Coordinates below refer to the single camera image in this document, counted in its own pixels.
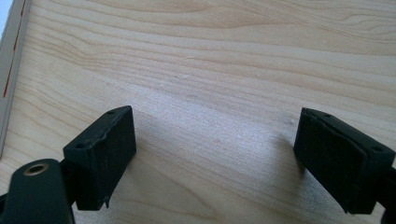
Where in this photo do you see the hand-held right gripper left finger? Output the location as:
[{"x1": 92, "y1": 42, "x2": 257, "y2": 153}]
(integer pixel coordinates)
[{"x1": 63, "y1": 105, "x2": 137, "y2": 212}]

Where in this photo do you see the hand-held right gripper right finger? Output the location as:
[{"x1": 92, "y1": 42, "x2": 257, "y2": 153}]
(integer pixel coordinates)
[{"x1": 292, "y1": 106, "x2": 396, "y2": 216}]

